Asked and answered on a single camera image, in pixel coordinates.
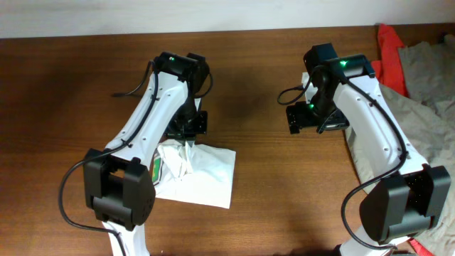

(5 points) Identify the white t-shirt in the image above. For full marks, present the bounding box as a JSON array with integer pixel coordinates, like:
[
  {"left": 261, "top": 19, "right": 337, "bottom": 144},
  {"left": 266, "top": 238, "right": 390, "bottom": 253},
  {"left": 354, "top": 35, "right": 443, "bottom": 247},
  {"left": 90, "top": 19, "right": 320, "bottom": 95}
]
[{"left": 155, "top": 139, "right": 236, "bottom": 209}]

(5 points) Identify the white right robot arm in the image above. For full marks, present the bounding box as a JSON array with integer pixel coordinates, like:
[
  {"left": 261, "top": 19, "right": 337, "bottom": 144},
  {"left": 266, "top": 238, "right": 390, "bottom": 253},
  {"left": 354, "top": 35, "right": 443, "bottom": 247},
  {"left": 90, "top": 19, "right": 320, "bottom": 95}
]
[{"left": 285, "top": 43, "right": 451, "bottom": 255}]

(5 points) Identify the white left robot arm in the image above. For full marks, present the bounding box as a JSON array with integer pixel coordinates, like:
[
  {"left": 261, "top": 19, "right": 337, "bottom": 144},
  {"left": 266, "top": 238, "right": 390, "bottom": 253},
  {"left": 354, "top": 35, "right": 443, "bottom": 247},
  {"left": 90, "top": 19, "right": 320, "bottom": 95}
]
[{"left": 82, "top": 52, "right": 212, "bottom": 255}]

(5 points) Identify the red garment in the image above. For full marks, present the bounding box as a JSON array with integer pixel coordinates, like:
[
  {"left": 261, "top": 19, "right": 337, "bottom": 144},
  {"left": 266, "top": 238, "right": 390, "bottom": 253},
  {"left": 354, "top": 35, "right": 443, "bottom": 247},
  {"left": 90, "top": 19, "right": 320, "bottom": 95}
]
[{"left": 371, "top": 23, "right": 409, "bottom": 97}]

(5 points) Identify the grey-beige garment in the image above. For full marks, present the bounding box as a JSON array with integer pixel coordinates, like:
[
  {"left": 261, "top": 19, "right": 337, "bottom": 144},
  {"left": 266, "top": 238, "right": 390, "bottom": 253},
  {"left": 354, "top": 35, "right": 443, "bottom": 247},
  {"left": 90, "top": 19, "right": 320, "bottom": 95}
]
[{"left": 345, "top": 34, "right": 454, "bottom": 255}]

